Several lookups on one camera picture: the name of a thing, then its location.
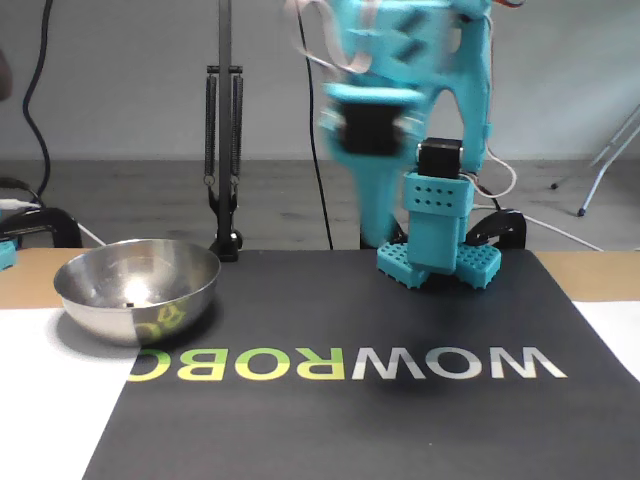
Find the black printed mat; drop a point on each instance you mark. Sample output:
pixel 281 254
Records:
pixel 375 425

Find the teal printed part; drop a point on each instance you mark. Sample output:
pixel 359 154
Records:
pixel 6 255

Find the teal robot base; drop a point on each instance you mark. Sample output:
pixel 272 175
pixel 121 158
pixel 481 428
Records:
pixel 400 265

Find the metal bowl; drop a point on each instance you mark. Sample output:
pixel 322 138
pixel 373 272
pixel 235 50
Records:
pixel 110 310

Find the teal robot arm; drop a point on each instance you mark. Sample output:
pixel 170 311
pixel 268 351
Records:
pixel 435 240

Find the black table clamp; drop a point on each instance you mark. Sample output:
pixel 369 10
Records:
pixel 50 217
pixel 400 235
pixel 505 222

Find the white plug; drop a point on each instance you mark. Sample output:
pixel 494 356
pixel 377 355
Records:
pixel 15 203

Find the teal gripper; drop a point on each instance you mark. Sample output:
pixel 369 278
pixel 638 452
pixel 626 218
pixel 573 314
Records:
pixel 361 167

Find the right black clamp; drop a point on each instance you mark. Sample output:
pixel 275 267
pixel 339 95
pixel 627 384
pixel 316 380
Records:
pixel 225 30

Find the white tripod legs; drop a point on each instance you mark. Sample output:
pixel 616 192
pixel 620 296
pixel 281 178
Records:
pixel 594 187

